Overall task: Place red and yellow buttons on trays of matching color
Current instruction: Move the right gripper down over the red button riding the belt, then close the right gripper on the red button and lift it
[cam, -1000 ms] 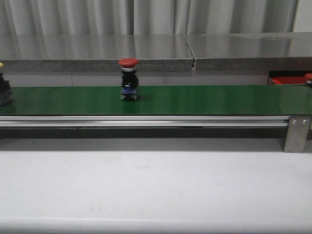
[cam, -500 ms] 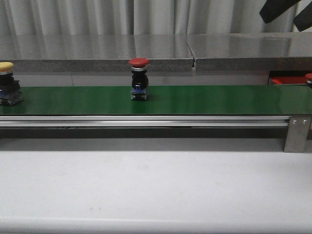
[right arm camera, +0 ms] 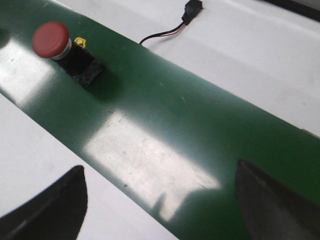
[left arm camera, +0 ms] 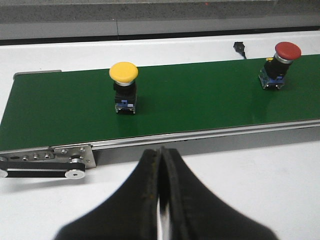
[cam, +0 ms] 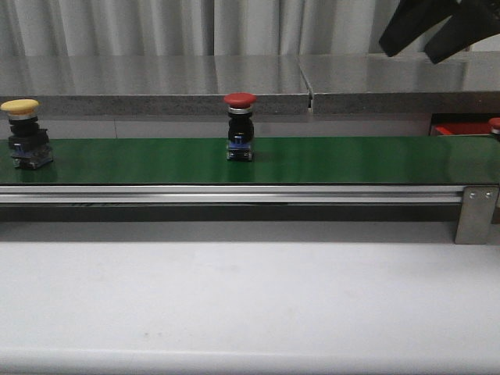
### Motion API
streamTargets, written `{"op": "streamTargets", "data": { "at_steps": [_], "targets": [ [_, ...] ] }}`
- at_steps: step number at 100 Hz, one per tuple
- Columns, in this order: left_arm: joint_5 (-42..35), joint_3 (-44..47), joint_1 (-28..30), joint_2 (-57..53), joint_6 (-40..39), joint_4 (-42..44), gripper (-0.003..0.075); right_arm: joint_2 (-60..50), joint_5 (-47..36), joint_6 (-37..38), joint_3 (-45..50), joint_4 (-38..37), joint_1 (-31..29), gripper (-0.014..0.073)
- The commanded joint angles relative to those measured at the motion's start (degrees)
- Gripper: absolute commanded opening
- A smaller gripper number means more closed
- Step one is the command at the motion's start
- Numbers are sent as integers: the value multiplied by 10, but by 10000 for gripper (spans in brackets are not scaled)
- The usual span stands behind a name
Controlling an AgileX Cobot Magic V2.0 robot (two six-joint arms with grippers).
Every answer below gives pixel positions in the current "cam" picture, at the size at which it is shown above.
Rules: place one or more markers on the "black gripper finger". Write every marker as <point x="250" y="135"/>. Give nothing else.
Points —
<point x="411" y="19"/>
<point x="475" y="20"/>

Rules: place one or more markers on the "red mushroom push button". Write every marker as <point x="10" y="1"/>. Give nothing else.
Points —
<point x="495" y="126"/>
<point x="241" y="129"/>

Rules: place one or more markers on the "grey stone countertop shelf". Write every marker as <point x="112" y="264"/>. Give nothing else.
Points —
<point x="284" y="85"/>

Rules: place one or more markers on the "red plastic tray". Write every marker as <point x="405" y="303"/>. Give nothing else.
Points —
<point x="449" y="129"/>

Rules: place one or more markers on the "green conveyor belt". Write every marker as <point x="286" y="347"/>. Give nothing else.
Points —
<point x="443" y="160"/>

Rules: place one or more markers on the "grey pleated curtain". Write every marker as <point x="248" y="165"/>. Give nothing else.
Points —
<point x="72" y="28"/>

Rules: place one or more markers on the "steel conveyor support bracket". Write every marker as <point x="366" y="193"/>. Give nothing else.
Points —
<point x="477" y="210"/>

